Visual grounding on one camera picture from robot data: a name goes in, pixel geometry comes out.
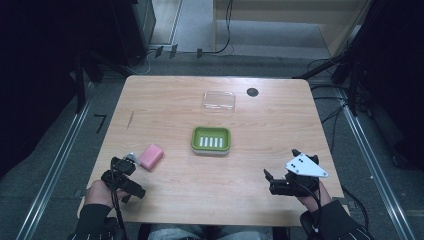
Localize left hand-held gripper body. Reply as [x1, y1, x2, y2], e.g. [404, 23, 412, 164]
[100, 156, 147, 204]

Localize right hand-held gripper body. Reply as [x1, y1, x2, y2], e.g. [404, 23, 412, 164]
[269, 153, 329, 198]

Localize pink soap bar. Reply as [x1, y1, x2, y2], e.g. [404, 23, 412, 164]
[138, 143, 165, 172]

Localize person's right hand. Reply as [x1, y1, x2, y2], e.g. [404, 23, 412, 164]
[296, 190, 333, 213]

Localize person's left hand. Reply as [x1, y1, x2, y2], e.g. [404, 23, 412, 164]
[83, 179, 130, 210]

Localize green soap dish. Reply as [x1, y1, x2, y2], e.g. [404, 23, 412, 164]
[190, 125, 232, 156]

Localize person's legs in jeans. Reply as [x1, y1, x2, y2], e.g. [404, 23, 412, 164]
[145, 223, 275, 240]

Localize black stand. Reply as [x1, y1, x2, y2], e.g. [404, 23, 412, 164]
[292, 39, 364, 117]
[71, 49, 134, 115]

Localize clear plastic lid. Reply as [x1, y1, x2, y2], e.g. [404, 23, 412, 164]
[200, 90, 237, 114]

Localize black cabinet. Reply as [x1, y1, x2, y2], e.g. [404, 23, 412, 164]
[109, 0, 157, 67]

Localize beige wooden furniture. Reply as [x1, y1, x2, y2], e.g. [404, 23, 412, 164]
[212, 0, 373, 58]

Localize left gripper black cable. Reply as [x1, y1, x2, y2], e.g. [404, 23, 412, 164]
[109, 157, 129, 240]

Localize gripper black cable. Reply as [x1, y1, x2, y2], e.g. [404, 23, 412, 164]
[109, 157, 129, 240]
[293, 179, 324, 235]

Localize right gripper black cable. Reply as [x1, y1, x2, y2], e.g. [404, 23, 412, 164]
[293, 179, 324, 235]

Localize black floor cables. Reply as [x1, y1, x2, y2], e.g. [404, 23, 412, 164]
[309, 58, 354, 155]

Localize metal floor rail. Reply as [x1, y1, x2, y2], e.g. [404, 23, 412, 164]
[15, 81, 95, 240]
[336, 87, 418, 240]

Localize white floor cable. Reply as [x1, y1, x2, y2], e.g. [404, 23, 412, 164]
[128, 49, 158, 76]

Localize black hanging cable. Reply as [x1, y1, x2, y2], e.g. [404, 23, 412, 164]
[203, 0, 234, 56]

